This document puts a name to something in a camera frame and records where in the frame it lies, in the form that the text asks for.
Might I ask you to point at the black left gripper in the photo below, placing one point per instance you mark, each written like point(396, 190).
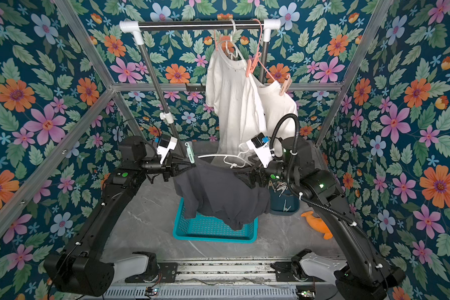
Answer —
point(170, 169)

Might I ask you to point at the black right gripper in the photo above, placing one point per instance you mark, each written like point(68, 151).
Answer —
point(258, 174)

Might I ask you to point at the light green clothespin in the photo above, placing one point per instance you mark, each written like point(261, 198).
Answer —
point(190, 152)

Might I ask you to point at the dark grey t-shirt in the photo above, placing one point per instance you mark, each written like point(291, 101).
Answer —
point(216, 192)

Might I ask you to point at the white plastic hanger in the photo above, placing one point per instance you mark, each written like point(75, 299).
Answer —
point(230, 41)
point(209, 151)

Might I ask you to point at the white printed t-shirt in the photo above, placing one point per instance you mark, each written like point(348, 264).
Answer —
point(275, 107)

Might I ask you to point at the beige clothespin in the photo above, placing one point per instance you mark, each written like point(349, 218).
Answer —
point(286, 85)

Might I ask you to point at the plain white t-shirt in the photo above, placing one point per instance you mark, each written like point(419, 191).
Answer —
point(235, 99)

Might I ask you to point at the pink clothespin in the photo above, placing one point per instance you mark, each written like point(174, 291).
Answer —
point(217, 39)
point(252, 63)

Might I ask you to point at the pink wire hanger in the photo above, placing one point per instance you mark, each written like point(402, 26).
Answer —
point(266, 27)

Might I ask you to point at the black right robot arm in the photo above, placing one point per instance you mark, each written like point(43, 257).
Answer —
point(363, 274)

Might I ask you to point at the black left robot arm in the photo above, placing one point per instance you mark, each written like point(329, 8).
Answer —
point(78, 268)

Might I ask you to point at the teal clothespin tray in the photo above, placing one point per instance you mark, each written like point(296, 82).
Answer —
point(282, 201)

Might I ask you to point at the teal laundry basket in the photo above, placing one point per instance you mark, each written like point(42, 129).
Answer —
point(211, 229)

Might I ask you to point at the orange plush toy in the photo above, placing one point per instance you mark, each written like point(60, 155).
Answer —
point(317, 224)

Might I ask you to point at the white steel clothes rack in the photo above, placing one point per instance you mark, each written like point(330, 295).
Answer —
point(137, 29)

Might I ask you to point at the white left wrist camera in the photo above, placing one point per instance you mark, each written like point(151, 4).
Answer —
point(165, 144)

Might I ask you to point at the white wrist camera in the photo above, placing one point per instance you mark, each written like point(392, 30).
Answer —
point(165, 144)
point(260, 144)

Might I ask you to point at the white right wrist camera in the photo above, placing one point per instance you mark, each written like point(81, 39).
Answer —
point(260, 144)

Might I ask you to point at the black wall hook rail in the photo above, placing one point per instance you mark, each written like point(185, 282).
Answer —
point(195, 88)

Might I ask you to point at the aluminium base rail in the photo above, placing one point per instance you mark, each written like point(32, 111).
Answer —
point(263, 278)

